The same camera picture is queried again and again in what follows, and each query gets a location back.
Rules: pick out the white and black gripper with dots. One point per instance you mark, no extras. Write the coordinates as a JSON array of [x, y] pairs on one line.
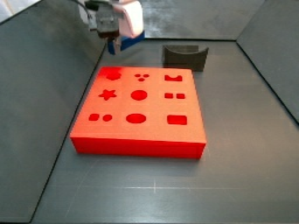
[[113, 18]]

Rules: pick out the blue rectangular block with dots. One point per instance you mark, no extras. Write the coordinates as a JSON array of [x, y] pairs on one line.
[[116, 45]]

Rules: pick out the black curved fixture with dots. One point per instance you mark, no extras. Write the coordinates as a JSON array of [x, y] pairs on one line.
[[184, 56]]

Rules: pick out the red shape sorting board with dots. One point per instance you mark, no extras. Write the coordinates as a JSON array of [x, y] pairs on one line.
[[140, 112]]

